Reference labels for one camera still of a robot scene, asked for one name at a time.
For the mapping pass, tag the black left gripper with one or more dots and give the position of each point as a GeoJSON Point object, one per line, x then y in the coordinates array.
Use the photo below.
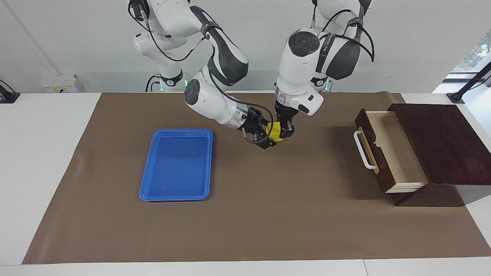
{"type": "Point", "coordinates": [284, 112]}

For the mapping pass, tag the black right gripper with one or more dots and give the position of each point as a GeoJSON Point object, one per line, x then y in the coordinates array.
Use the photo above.
{"type": "Point", "coordinates": [254, 122]}

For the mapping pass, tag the yellow cube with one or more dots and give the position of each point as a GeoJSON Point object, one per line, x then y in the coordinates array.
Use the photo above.
{"type": "Point", "coordinates": [274, 132]}

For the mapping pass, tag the wooden drawer with dark face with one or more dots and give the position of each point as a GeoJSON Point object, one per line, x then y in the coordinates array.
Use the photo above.
{"type": "Point", "coordinates": [402, 153]}

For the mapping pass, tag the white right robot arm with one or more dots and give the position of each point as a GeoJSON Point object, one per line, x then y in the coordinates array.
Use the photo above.
{"type": "Point", "coordinates": [215, 103]}

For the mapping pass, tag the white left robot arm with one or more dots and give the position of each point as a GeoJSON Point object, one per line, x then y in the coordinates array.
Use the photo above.
{"type": "Point", "coordinates": [299, 65]}

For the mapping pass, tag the dark wooden drawer cabinet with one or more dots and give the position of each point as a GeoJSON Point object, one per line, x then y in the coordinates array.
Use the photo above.
{"type": "Point", "coordinates": [452, 145]}

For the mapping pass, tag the brown table mat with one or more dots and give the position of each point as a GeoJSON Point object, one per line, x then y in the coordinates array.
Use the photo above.
{"type": "Point", "coordinates": [268, 191]}

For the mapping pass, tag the blue plastic tray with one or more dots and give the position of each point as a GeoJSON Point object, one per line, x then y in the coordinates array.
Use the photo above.
{"type": "Point", "coordinates": [176, 168]}

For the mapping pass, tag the window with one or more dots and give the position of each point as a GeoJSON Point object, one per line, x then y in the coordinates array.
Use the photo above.
{"type": "Point", "coordinates": [475, 53]}

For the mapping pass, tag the black table clamp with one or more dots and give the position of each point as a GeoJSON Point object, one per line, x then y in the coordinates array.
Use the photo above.
{"type": "Point", "coordinates": [7, 96]}

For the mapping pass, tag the white wall box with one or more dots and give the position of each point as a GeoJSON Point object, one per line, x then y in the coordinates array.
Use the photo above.
{"type": "Point", "coordinates": [59, 83]}

